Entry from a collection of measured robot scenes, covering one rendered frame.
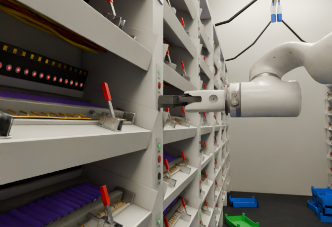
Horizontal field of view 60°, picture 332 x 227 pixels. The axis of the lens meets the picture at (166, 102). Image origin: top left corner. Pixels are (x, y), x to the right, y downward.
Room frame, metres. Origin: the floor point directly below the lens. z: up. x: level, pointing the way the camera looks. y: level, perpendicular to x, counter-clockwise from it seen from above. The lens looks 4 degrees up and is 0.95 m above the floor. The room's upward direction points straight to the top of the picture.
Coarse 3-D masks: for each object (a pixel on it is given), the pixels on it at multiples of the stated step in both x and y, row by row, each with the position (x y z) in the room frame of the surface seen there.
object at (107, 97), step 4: (104, 84) 0.53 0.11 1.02; (104, 88) 0.53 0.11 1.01; (108, 88) 0.54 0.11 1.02; (104, 92) 0.53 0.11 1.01; (108, 92) 0.54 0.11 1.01; (104, 96) 0.53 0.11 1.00; (108, 96) 0.53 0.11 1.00; (108, 100) 0.53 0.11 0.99; (108, 104) 0.53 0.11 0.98; (112, 108) 0.54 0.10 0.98; (112, 112) 0.53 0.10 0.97; (112, 116) 0.53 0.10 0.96
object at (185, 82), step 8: (168, 56) 0.95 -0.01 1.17; (168, 64) 0.94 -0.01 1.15; (168, 72) 0.87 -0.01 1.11; (176, 72) 0.96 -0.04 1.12; (184, 72) 1.21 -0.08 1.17; (168, 80) 0.90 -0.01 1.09; (176, 80) 0.99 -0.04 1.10; (184, 80) 1.09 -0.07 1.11; (192, 80) 1.38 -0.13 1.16; (184, 88) 1.13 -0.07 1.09; (192, 88) 1.28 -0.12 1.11
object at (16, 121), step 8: (16, 120) 0.34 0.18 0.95; (24, 120) 0.36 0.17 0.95; (32, 120) 0.37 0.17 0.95; (40, 120) 0.38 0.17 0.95; (48, 120) 0.40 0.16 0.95; (56, 120) 0.42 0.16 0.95; (64, 120) 0.44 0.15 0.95; (72, 120) 0.46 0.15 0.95; (80, 120) 0.48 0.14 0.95; (88, 120) 0.51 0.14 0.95; (96, 120) 0.54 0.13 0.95
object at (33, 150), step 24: (96, 96) 0.74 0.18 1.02; (144, 120) 0.71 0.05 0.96; (0, 144) 0.27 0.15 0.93; (24, 144) 0.30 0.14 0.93; (48, 144) 0.33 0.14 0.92; (72, 144) 0.38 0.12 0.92; (96, 144) 0.45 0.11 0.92; (120, 144) 0.54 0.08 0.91; (144, 144) 0.68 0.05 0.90; (0, 168) 0.28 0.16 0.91; (24, 168) 0.31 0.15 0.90; (48, 168) 0.35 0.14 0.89
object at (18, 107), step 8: (0, 104) 0.35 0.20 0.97; (8, 104) 0.36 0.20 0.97; (16, 104) 0.37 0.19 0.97; (24, 104) 0.38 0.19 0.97; (32, 104) 0.40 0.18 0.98; (40, 104) 0.41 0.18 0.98; (48, 104) 0.43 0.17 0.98; (56, 104) 0.45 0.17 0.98; (64, 104) 0.48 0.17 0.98; (8, 112) 0.36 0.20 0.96; (16, 112) 0.37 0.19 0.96; (24, 112) 0.38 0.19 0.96; (32, 112) 0.40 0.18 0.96; (40, 112) 0.42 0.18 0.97; (48, 112) 0.43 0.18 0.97; (56, 112) 0.45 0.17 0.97; (64, 112) 0.47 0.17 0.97; (72, 112) 0.49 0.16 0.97; (80, 112) 0.51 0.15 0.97; (88, 112) 0.54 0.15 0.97; (96, 112) 0.57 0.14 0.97; (120, 112) 0.68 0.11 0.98
